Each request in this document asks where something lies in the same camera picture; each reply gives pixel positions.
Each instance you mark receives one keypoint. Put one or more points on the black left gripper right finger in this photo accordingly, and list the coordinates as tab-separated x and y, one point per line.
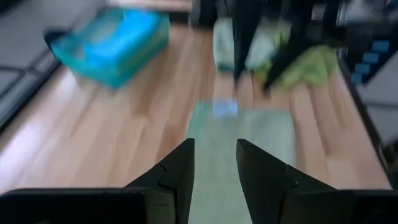
280	193

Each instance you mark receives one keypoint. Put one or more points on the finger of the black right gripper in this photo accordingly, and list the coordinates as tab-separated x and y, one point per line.
245	46
286	62

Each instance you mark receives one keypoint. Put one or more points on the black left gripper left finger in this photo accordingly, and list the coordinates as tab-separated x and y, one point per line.
140	202

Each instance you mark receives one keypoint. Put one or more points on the lime green microfiber towel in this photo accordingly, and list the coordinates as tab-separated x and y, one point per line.
311	68

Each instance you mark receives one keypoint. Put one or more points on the black equipment with blue slots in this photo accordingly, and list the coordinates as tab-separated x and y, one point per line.
370	57

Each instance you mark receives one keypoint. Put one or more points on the translucent green plastic bin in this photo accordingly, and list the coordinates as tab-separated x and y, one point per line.
109	77

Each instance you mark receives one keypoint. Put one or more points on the black aluminium table frame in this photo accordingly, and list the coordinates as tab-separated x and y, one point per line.
363	118

